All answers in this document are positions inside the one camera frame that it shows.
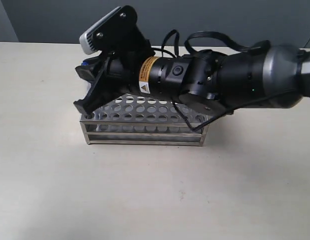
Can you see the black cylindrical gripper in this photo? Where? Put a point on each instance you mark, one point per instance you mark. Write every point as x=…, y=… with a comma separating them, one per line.
x=149, y=76

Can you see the stainless steel tube rack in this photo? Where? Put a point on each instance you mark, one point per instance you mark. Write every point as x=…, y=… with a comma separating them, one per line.
x=137, y=120

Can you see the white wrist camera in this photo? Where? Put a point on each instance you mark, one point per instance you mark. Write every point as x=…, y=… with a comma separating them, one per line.
x=109, y=30

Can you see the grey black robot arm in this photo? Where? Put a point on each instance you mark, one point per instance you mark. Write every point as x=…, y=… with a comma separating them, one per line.
x=205, y=81

